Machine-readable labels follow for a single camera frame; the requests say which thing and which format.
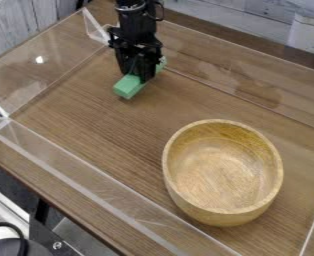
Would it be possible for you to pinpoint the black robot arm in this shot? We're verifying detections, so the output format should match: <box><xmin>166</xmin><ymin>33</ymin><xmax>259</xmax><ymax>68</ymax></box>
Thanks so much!
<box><xmin>107</xmin><ymin>0</ymin><xmax>164</xmax><ymax>83</ymax></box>

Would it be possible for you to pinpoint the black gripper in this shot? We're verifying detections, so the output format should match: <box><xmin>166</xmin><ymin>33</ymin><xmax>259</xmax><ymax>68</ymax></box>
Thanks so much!
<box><xmin>108</xmin><ymin>3</ymin><xmax>164</xmax><ymax>84</ymax></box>

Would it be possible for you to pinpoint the clear acrylic corner bracket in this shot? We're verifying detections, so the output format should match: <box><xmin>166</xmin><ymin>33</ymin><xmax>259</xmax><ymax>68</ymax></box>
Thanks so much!
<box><xmin>81</xmin><ymin>8</ymin><xmax>111</xmax><ymax>45</ymax></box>

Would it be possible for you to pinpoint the clear acrylic enclosure wall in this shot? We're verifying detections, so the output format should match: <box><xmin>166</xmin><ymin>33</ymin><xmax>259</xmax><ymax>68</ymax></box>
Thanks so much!
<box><xmin>0</xmin><ymin>11</ymin><xmax>314</xmax><ymax>256</ymax></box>

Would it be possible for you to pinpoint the grey metal clamp plate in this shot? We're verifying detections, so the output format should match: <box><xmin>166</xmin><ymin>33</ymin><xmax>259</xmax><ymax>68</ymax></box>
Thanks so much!
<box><xmin>29</xmin><ymin>219</ymin><xmax>84</xmax><ymax>256</ymax></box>

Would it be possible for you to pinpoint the white cylindrical container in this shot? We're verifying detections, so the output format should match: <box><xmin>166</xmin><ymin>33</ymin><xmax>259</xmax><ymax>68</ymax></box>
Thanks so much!
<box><xmin>287</xmin><ymin>9</ymin><xmax>314</xmax><ymax>53</ymax></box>

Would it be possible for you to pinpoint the black cable loop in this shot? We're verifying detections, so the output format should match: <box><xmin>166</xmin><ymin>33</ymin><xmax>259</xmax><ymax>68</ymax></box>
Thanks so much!
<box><xmin>0</xmin><ymin>221</ymin><xmax>31</xmax><ymax>256</ymax></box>

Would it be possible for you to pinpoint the brown wooden bowl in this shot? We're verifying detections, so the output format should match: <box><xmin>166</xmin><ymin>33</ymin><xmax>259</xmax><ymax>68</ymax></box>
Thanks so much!
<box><xmin>162</xmin><ymin>119</ymin><xmax>285</xmax><ymax>227</ymax></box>

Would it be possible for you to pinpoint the green rectangular block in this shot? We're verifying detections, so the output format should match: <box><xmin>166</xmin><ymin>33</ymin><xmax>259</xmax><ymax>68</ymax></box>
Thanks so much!
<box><xmin>114</xmin><ymin>57</ymin><xmax>167</xmax><ymax>99</ymax></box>

